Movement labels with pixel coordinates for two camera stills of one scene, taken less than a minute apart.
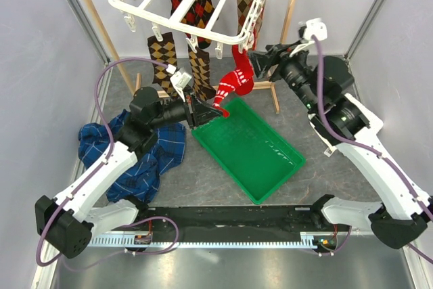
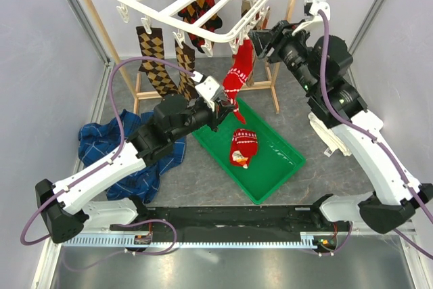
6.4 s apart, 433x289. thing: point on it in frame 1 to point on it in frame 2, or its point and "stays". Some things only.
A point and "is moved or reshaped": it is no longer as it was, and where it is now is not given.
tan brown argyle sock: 244,4 is moved or reshaped
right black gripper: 279,53 to 279,36
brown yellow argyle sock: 165,52 is moved or reshaped
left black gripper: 199,112 to 220,110
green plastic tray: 252,153 stays
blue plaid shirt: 141,180 stays
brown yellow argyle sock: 200,66 is moved or reshaped
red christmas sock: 239,80 to 244,145
